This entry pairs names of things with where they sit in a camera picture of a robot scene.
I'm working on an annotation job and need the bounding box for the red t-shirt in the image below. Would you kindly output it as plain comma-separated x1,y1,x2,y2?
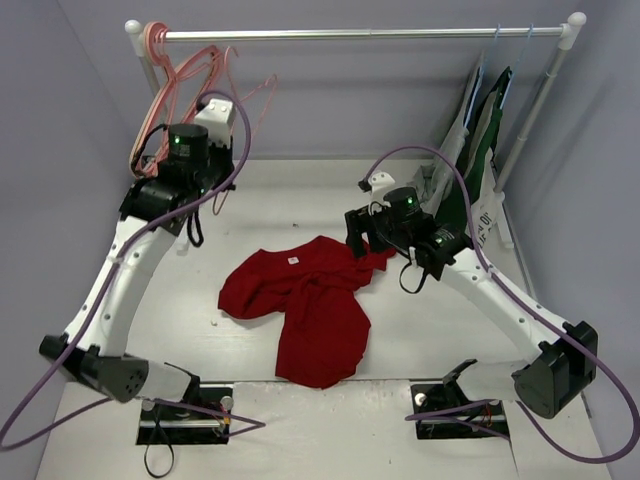
218,236,395,389

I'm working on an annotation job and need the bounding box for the blue hanger left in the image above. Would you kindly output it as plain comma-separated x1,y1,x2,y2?
462,23,504,131

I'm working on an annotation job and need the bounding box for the grey t-shirt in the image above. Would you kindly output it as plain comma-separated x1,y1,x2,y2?
410,49,489,214

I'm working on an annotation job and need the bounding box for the blue hanger right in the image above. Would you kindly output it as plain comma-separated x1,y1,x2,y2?
499,23,535,111

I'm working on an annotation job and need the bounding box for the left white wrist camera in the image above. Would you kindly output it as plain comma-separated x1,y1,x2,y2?
194,99,236,147

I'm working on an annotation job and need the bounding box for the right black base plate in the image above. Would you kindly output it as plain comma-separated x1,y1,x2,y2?
410,382,510,441

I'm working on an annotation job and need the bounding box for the blue hanger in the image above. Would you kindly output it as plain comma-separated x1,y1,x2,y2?
462,23,504,131
499,23,535,111

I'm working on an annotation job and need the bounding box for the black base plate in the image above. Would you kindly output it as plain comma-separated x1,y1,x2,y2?
410,382,510,441
136,404,231,446

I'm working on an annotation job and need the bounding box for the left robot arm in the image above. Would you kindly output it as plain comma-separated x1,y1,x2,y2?
39,123,233,420

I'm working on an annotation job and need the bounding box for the pink wire hanger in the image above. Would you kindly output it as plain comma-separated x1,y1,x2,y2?
212,45,279,217

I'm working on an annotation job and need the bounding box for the metal clothes rack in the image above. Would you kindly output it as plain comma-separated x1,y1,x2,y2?
125,12,587,201

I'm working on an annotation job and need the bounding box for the pink hanger bundle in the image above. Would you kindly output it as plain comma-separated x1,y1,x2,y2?
129,21,224,178

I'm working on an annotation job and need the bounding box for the green t-shirt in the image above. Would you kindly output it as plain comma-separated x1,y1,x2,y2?
457,67,512,242

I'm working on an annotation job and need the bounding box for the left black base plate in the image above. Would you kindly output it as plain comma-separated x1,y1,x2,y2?
136,404,231,446

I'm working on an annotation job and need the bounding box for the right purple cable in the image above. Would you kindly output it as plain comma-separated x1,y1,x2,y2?
367,144,640,464

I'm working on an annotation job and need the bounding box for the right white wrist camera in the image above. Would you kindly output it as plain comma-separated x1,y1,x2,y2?
358,171,396,193

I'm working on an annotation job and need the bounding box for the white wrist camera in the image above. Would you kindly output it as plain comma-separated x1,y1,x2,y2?
358,171,396,193
194,99,236,147

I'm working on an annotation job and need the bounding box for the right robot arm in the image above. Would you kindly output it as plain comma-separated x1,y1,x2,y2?
345,187,598,419

